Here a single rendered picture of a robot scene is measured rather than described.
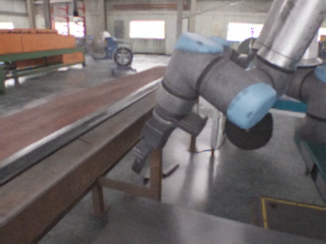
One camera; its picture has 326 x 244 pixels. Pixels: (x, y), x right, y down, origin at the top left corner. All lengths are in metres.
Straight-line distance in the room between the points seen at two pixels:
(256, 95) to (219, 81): 0.07
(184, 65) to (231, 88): 0.10
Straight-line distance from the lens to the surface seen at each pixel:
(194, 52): 0.43
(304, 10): 0.50
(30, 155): 0.58
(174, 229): 0.46
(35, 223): 0.51
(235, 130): 2.27
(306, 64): 1.05
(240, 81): 0.40
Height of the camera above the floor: 1.07
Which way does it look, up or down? 19 degrees down
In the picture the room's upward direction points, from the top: 1 degrees clockwise
